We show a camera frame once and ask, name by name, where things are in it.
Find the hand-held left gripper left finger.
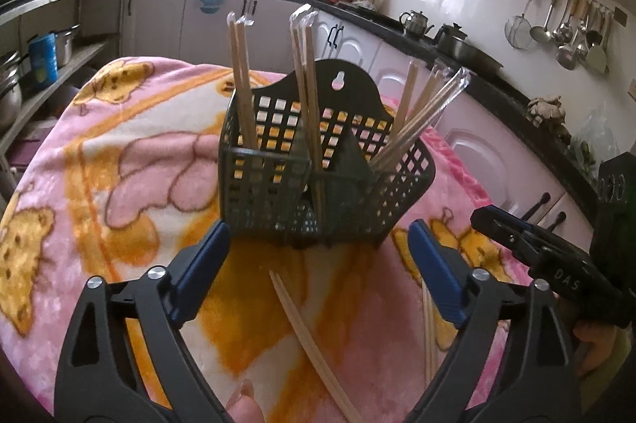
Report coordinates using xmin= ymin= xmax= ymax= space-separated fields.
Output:
xmin=56 ymin=219 xmax=234 ymax=423

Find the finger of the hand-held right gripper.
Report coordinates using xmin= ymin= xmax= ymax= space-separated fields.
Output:
xmin=484 ymin=205 xmax=552 ymax=241
xmin=469 ymin=208 xmax=545 ymax=266

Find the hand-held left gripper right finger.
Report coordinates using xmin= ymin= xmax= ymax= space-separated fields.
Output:
xmin=407 ymin=219 xmax=582 ymax=423

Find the black plastic utensil basket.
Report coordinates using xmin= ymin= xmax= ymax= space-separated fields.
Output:
xmin=217 ymin=59 xmax=437 ymax=250

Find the row of hanging steel utensils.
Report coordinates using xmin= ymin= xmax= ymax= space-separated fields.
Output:
xmin=529 ymin=0 xmax=613 ymax=76

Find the person's right hand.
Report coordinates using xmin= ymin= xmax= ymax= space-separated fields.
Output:
xmin=571 ymin=321 xmax=623 ymax=380

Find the person's left hand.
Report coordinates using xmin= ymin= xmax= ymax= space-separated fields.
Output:
xmin=223 ymin=379 xmax=264 ymax=423

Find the plastic bag of greens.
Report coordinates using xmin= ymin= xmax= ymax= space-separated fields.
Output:
xmin=570 ymin=104 xmax=623 ymax=168

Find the dried garlic bunch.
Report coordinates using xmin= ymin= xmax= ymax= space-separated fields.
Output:
xmin=527 ymin=96 xmax=568 ymax=130

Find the pink printed blanket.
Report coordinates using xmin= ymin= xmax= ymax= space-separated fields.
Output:
xmin=0 ymin=55 xmax=537 ymax=423

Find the black wok with lid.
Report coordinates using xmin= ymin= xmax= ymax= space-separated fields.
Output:
xmin=447 ymin=39 xmax=505 ymax=77

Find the steel kettle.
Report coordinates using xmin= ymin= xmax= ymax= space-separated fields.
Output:
xmin=399 ymin=10 xmax=434 ymax=38

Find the grey kitchen shelf unit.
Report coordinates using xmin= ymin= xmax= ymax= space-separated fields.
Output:
xmin=0 ymin=0 xmax=126 ymax=160

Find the small steel pot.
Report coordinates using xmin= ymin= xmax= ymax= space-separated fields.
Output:
xmin=54 ymin=24 xmax=81 ymax=68

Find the blue cylindrical container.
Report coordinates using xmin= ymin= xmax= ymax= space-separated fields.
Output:
xmin=27 ymin=33 xmax=59 ymax=87

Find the hanging wire strainer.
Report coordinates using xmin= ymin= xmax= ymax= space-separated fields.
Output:
xmin=504 ymin=0 xmax=541 ymax=51

